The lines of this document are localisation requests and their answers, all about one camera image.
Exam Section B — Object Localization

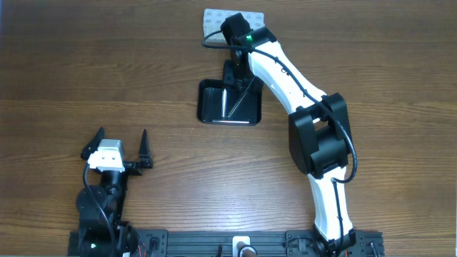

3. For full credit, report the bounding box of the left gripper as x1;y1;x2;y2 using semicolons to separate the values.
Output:
80;126;154;177

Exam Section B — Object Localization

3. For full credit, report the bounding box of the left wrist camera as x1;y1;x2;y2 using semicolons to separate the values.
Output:
87;139;126;173

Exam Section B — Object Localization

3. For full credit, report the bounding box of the mounting rail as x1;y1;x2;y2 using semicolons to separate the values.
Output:
67;228;386;257

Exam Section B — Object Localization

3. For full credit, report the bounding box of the black tray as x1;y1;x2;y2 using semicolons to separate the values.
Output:
196;78;263;126

